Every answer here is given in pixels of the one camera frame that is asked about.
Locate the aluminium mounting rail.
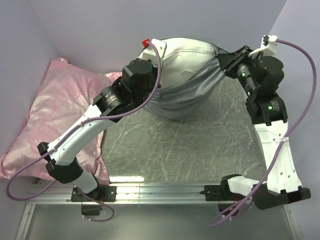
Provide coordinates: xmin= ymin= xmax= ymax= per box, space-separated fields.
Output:
xmin=26 ymin=182 xmax=243 ymax=205

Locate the white pillow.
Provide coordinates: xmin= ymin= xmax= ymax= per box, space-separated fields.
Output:
xmin=152 ymin=37 xmax=225 ymax=89

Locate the left black controller box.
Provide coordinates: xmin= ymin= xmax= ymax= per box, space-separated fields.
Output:
xmin=80 ymin=204 xmax=103 ymax=217

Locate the grey pillowcase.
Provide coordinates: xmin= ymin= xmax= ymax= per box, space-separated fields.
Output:
xmin=144 ymin=43 xmax=229 ymax=120

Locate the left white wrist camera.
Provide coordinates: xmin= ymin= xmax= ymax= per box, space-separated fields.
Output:
xmin=138 ymin=38 xmax=167 ymax=62

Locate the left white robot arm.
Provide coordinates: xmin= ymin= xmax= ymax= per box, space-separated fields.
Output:
xmin=37 ymin=58 xmax=161 ymax=201

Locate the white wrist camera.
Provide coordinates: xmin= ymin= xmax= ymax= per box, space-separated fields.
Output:
xmin=138 ymin=38 xmax=167 ymax=62
xmin=248 ymin=35 xmax=278 ymax=58

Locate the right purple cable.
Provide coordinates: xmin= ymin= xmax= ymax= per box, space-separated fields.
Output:
xmin=209 ymin=38 xmax=317 ymax=228

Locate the purple cable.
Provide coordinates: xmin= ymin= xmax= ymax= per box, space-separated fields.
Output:
xmin=209 ymin=38 xmax=317 ymax=228
xmin=5 ymin=41 xmax=162 ymax=223

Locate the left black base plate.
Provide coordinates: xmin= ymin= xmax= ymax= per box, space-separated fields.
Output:
xmin=70 ymin=185 xmax=117 ymax=202

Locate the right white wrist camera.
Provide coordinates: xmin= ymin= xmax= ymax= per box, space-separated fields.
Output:
xmin=248 ymin=35 xmax=278 ymax=58

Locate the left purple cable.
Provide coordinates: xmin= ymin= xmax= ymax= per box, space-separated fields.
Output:
xmin=5 ymin=41 xmax=162 ymax=223

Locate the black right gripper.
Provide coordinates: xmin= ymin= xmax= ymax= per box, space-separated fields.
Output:
xmin=217 ymin=45 xmax=261 ymax=97

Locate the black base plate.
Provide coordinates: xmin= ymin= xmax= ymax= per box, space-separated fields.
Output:
xmin=199 ymin=184 xmax=245 ymax=202
xmin=70 ymin=185 xmax=117 ymax=202

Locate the right controller board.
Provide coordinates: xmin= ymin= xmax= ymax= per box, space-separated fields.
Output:
xmin=217 ymin=203 xmax=238 ymax=218

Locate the pink floral pillow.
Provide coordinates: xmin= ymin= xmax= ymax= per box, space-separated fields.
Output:
xmin=0 ymin=58 xmax=121 ymax=179

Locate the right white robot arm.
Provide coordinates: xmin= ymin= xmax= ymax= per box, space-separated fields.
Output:
xmin=217 ymin=46 xmax=311 ymax=210

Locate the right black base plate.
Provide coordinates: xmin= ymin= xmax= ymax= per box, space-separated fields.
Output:
xmin=199 ymin=184 xmax=245 ymax=202

